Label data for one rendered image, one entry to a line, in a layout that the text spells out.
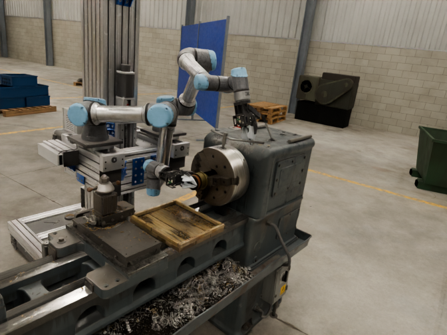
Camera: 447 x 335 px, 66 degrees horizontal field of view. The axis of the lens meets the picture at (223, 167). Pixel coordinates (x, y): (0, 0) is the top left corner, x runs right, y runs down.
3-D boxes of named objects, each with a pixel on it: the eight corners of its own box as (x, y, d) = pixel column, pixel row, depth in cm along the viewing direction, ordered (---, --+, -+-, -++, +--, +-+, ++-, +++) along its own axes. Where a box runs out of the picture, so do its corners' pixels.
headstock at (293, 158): (250, 173, 257) (257, 123, 245) (307, 195, 229) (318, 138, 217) (194, 192, 213) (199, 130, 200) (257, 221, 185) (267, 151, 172)
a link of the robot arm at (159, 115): (80, 121, 187) (178, 123, 181) (65, 127, 173) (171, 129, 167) (77, 100, 183) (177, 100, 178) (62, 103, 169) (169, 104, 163)
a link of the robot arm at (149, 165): (153, 171, 190) (153, 157, 188) (165, 177, 184) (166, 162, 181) (141, 174, 185) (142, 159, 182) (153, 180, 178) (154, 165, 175)
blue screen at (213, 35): (163, 105, 1044) (167, 22, 970) (189, 106, 1071) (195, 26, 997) (196, 141, 678) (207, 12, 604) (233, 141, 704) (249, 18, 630)
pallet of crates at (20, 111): (32, 106, 826) (30, 72, 802) (56, 111, 797) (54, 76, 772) (-19, 110, 722) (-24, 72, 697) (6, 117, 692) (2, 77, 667)
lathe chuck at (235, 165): (197, 187, 201) (206, 137, 189) (239, 211, 183) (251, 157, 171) (186, 191, 194) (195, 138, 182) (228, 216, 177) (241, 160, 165)
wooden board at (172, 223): (175, 205, 191) (175, 199, 190) (223, 231, 170) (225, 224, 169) (129, 221, 169) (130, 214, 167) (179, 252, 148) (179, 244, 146)
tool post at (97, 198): (108, 206, 148) (109, 185, 145) (118, 212, 144) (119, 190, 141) (92, 211, 143) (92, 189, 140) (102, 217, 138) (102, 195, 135)
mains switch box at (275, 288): (271, 306, 249) (291, 203, 224) (292, 318, 239) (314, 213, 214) (243, 330, 224) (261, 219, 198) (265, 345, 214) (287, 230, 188)
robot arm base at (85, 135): (76, 136, 194) (75, 119, 191) (100, 133, 206) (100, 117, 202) (89, 142, 185) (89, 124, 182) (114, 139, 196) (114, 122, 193)
